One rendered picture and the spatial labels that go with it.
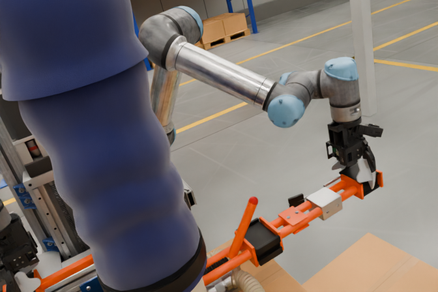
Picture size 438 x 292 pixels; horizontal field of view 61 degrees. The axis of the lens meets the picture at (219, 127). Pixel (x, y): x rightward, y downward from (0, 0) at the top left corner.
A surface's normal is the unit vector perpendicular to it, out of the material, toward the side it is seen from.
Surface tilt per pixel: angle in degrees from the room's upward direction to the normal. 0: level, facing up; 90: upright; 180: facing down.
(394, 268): 0
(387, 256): 0
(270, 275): 0
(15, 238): 90
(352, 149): 89
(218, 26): 90
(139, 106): 103
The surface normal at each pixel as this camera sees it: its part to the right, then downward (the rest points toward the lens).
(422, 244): -0.23, -0.89
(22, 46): -0.24, 0.61
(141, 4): 0.45, 0.27
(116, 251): -0.33, 0.22
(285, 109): -0.43, 0.47
